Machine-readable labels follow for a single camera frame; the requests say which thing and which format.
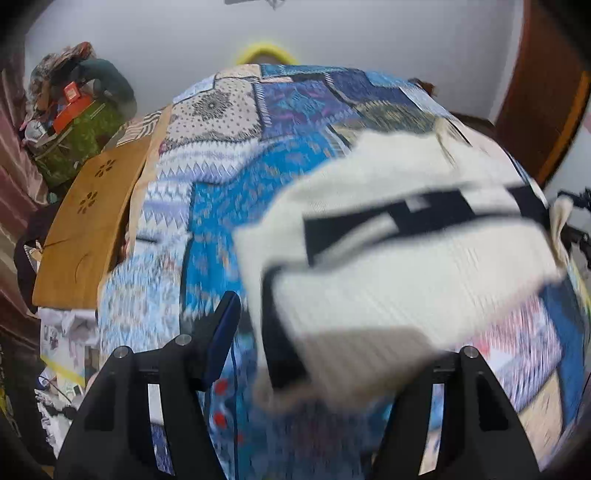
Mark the black and white striped sweater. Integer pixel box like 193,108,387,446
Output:
232,118,568,412

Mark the green fabric storage basket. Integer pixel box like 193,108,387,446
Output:
33,101,123,189

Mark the wooden folding lap table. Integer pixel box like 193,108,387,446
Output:
32,137,150,310

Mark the dark green plush toy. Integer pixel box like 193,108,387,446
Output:
69,58,137,120

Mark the yellow foam headboard arch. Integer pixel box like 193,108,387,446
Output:
235,42,297,65

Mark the orange red box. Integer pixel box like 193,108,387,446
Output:
53,96,94,134

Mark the brown wooden wardrobe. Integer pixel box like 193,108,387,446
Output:
496,1,590,185

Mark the red striped curtain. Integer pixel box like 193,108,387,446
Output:
1,47,47,350

